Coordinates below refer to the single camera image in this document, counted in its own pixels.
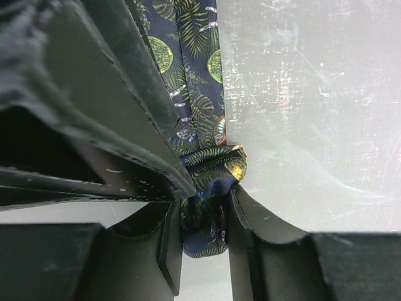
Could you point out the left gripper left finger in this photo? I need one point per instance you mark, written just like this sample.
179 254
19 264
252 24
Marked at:
138 258

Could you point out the green floral tie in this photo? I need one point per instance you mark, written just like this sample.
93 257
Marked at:
184 39

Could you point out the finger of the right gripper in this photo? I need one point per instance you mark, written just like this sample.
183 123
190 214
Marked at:
42 166
89 92

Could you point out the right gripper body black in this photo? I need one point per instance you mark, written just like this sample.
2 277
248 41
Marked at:
25 80

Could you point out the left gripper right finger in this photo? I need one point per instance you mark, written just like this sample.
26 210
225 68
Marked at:
271 259

